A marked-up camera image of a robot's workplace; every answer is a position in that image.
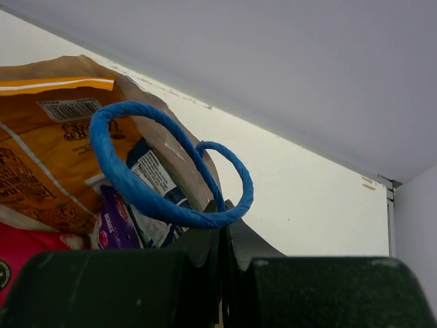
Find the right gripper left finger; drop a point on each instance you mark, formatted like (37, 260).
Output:
(175, 286)

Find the orange snack bag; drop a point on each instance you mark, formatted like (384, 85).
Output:
(49, 172)

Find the blue paper bag handle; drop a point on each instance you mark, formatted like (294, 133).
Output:
(147, 201)

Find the red KitKat snack bag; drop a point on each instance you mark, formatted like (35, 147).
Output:
(18, 246)

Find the purple snack packet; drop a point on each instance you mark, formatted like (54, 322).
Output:
(116, 229)

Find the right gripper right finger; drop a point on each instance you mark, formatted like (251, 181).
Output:
(265, 288)

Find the dark blue snack packet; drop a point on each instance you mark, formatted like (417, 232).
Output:
(144, 163)

